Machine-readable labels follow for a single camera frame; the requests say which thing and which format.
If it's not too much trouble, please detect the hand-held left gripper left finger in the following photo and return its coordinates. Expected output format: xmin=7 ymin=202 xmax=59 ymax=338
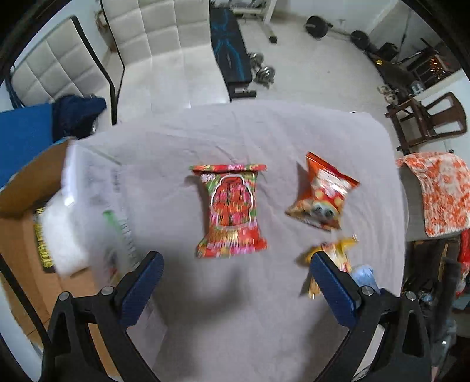
xmin=38 ymin=251 xmax=166 ymax=382

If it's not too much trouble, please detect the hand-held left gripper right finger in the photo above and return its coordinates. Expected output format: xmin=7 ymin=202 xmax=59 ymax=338
xmin=309 ymin=252 xmax=432 ymax=382

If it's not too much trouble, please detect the clear plastic bag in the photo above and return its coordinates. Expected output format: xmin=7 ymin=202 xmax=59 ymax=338
xmin=44 ymin=141 xmax=147 ymax=280

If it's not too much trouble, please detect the cardboard box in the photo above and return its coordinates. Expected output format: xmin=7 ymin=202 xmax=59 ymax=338
xmin=0 ymin=139 xmax=123 ymax=370

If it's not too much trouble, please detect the light blue packet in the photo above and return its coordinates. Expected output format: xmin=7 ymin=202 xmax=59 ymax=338
xmin=350 ymin=265 xmax=382 ymax=295

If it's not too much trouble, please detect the yellow snack packet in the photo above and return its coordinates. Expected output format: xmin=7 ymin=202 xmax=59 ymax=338
xmin=297 ymin=235 xmax=359 ymax=299

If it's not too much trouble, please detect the white paper sheet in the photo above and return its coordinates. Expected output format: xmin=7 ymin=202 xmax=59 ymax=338
xmin=126 ymin=294 xmax=168 ymax=365

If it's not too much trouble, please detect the orange snack packet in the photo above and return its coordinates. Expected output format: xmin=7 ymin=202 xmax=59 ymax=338
xmin=285 ymin=151 xmax=361 ymax=232

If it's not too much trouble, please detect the yellow black packet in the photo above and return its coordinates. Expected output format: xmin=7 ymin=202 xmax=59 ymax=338
xmin=32 ymin=207 xmax=56 ymax=273

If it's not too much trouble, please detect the red floral snack packet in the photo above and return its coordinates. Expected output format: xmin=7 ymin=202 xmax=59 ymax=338
xmin=189 ymin=162 xmax=269 ymax=259

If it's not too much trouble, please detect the red cloth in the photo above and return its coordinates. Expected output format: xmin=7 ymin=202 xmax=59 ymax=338
xmin=458 ymin=231 xmax=470 ymax=274

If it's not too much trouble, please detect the orange floral towel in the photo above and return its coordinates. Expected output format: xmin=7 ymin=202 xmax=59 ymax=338
xmin=396 ymin=150 xmax=470 ymax=238

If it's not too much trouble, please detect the navy cloth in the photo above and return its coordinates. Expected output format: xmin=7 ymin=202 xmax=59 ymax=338
xmin=51 ymin=95 xmax=108 ymax=142

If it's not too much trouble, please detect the dark wooden chair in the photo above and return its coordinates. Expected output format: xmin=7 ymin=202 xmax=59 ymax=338
xmin=384 ymin=92 xmax=468 ymax=155

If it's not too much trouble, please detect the bright blue cloth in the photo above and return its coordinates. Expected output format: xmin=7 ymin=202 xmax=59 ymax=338
xmin=0 ymin=103 xmax=56 ymax=189

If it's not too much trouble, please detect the pair of white shoes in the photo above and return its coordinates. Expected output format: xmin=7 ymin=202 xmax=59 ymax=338
xmin=379 ymin=85 xmax=400 ymax=104

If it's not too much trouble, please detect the cream tufted sofa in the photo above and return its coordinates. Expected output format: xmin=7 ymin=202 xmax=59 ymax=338
xmin=99 ymin=0 xmax=230 ymax=123

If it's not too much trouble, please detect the cream tufted chair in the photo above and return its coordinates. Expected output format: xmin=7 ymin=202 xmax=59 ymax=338
xmin=6 ymin=15 xmax=119 ymax=126

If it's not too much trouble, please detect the black bag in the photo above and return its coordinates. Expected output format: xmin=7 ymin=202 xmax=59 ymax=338
xmin=377 ymin=42 xmax=400 ymax=62

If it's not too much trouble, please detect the black blue weight bench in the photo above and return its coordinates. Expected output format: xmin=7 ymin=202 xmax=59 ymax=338
xmin=209 ymin=0 xmax=258 ymax=102

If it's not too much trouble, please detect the white metal rack frame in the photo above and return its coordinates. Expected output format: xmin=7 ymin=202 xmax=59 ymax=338
xmin=232 ymin=0 xmax=280 ymax=45

